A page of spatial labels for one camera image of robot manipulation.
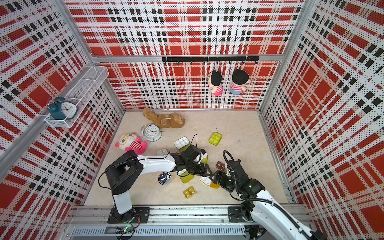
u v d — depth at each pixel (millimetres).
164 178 853
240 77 926
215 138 1031
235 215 712
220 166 891
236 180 605
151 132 1018
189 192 804
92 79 772
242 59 886
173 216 750
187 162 709
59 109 614
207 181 841
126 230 694
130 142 950
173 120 1022
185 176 766
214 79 951
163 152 958
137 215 733
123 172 507
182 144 1009
